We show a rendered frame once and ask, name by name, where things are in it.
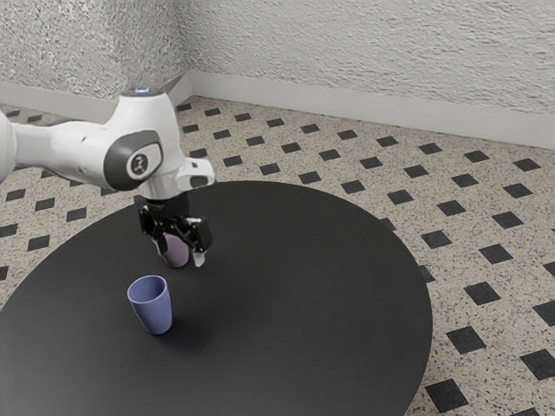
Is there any blue cup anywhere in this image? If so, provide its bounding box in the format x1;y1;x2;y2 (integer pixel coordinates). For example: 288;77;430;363
127;275;173;336

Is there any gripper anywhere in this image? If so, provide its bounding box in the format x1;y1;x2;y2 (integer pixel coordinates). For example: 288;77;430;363
138;192;213;268

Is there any pink cup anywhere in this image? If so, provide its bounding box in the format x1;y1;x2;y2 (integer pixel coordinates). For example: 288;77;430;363
161;233;191;270

